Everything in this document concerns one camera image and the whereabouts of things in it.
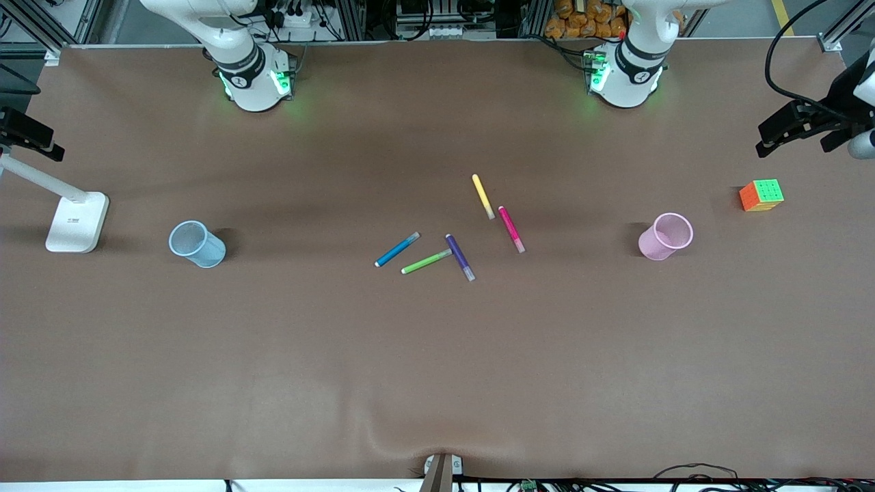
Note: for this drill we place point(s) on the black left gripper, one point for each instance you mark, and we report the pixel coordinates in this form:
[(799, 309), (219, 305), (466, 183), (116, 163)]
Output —
[(838, 108)]

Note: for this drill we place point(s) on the pink marker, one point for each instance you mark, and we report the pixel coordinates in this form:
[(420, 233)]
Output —
[(509, 227)]

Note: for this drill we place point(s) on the yellow marker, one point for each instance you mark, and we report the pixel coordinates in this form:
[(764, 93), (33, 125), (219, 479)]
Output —
[(482, 195)]

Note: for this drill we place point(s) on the blue marker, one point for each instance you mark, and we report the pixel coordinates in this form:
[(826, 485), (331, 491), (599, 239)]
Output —
[(396, 250)]

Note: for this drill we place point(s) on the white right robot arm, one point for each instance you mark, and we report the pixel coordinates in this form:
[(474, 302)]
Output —
[(253, 82)]

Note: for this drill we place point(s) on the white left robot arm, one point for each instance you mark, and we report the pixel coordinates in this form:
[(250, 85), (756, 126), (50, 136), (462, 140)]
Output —
[(625, 82)]

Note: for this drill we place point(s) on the colourful puzzle cube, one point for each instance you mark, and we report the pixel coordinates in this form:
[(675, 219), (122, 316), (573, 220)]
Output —
[(762, 196)]

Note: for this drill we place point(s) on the white desk lamp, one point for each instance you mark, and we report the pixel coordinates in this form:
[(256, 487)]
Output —
[(75, 225)]

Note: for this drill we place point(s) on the pink mesh cup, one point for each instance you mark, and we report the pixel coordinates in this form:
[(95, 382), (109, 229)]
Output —
[(653, 246)]

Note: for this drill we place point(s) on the blue mesh cup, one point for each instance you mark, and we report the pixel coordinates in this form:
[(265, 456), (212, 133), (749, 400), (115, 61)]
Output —
[(205, 254)]

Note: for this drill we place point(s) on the bag of orange items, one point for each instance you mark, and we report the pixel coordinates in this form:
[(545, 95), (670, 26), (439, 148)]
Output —
[(574, 24)]

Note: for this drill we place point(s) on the white power strip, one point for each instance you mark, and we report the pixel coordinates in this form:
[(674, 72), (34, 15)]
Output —
[(294, 18)]

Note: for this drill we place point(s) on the purple marker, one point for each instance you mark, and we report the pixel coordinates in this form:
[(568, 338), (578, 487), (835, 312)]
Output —
[(458, 255)]

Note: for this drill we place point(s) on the green marker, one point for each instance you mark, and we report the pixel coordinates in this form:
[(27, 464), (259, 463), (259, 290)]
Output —
[(425, 262)]

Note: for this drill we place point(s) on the brown table cover sheet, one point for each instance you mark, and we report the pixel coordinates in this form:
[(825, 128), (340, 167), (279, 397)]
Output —
[(437, 376)]

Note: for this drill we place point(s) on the grey metal table clamp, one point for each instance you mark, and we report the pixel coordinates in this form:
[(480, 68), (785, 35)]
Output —
[(437, 475)]

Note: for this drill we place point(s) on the aluminium frame strut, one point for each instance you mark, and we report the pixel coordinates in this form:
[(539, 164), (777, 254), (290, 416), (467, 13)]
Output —
[(837, 34), (41, 31)]

